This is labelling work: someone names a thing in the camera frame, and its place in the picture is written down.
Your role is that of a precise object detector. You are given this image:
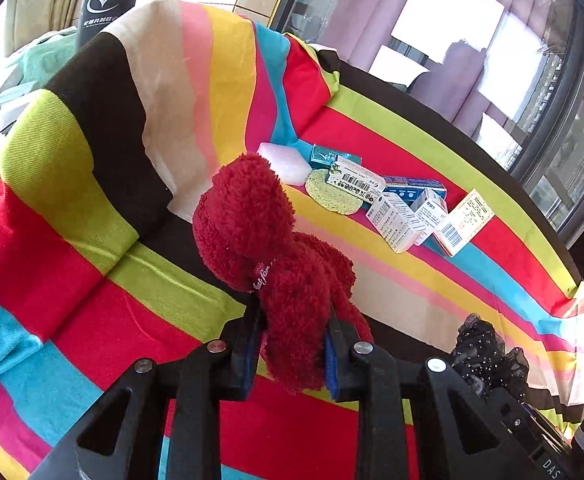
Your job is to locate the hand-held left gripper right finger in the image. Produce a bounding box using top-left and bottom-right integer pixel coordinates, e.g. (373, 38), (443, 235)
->
(324, 305), (537, 480)

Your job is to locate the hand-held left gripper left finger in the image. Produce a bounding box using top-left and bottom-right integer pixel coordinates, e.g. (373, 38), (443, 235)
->
(27, 300), (265, 480)

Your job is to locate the black lace scrunchie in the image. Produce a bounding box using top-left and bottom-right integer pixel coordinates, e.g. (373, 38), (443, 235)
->
(452, 312), (530, 403)

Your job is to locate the red plush toy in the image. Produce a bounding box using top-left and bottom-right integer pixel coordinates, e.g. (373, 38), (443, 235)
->
(192, 152), (373, 395)

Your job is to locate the long blue toothpaste box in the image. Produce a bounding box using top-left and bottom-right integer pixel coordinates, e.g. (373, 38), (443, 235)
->
(382, 175), (447, 203)

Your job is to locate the teal toothpaste box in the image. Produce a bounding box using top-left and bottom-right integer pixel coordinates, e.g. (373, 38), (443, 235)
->
(309, 144), (363, 170)

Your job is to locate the striped colourful tablecloth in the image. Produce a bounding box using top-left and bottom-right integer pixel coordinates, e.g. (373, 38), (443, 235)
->
(0, 0), (584, 480)

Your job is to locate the white medicine box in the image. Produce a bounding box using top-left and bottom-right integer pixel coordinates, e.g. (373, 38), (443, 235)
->
(367, 192), (430, 254)

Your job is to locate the green round sponge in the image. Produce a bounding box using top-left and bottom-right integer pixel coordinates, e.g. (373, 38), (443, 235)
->
(304, 169), (365, 217)

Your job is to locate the small white blue-print box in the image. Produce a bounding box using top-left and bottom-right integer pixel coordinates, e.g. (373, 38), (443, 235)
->
(412, 188), (448, 246)

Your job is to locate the white green-print box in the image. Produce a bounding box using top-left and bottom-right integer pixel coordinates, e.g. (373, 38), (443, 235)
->
(324, 155), (387, 207)

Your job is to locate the yellow-bordered medicine box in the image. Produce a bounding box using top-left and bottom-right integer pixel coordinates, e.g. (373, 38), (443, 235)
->
(433, 189), (496, 258)

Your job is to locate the white foam block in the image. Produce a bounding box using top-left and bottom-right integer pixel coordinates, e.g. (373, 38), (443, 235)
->
(257, 142), (313, 186)

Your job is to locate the purple curtain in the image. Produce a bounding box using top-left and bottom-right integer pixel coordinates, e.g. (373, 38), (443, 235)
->
(317, 0), (437, 61)
(442, 40), (495, 136)

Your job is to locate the white plastic case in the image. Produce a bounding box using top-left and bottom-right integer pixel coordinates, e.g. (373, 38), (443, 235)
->
(0, 96), (37, 128)

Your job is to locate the teal cloth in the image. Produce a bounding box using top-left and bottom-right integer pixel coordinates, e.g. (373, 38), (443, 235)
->
(4, 27), (80, 106)

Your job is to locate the black bottle white logo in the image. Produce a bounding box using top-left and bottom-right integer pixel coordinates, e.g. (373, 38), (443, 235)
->
(74, 0), (147, 43)

